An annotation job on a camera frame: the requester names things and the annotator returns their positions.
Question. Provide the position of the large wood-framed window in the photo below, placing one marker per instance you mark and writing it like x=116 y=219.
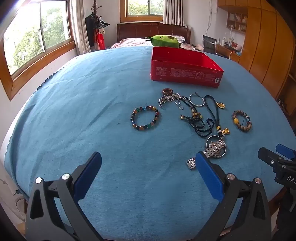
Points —
x=34 y=34

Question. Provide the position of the wooden coat rack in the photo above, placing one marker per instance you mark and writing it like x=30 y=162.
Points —
x=94 y=9

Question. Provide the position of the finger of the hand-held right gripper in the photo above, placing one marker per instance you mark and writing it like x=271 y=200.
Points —
x=285 y=150
x=267 y=156

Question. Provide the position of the black hanging garment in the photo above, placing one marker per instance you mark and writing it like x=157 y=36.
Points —
x=89 y=30

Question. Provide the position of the red tin box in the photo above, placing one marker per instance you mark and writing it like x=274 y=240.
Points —
x=185 y=67

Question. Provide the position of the patterned curtain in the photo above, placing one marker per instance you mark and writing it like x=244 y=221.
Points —
x=173 y=12

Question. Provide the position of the wooden desk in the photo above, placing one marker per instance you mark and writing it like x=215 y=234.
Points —
x=227 y=54

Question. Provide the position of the small gold pendant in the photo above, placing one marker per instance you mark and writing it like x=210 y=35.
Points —
x=221 y=106

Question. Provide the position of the pink pillows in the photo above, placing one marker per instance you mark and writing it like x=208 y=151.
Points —
x=190 y=46

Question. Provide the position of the wooden wall shelf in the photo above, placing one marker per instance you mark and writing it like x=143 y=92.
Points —
x=237 y=22

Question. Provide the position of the dark wooden headboard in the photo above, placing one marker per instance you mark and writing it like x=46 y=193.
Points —
x=138 y=30

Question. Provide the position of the white curtain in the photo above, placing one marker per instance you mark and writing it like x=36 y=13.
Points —
x=81 y=27

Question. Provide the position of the black chair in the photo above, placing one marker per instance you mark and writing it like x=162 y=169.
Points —
x=210 y=45

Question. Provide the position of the wooden open shelf unit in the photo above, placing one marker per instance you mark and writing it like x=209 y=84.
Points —
x=288 y=92

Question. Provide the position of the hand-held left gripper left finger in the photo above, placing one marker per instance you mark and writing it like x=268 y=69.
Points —
x=89 y=173

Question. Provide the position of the wooden wardrobe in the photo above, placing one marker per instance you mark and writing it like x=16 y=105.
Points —
x=266 y=41

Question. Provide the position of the red bag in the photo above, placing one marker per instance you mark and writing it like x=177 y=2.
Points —
x=100 y=41

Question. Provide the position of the blue cloth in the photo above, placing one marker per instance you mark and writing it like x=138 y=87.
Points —
x=92 y=111

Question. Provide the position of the person's right forearm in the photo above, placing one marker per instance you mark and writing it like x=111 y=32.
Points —
x=288 y=215

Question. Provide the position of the pink bed blanket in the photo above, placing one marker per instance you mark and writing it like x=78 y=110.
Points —
x=129 y=42

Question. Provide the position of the thin silver bangle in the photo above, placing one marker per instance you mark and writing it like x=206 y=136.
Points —
x=190 y=99

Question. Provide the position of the small wood-framed window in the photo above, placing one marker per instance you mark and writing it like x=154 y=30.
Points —
x=138 y=8

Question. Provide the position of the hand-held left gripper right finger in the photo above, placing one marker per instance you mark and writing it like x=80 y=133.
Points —
x=209 y=173

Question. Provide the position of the silver metal watch band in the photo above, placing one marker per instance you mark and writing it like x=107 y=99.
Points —
x=215 y=147

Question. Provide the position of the white printed cloth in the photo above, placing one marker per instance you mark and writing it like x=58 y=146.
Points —
x=9 y=180

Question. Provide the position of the green plush toy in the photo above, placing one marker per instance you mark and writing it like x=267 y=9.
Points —
x=165 y=41

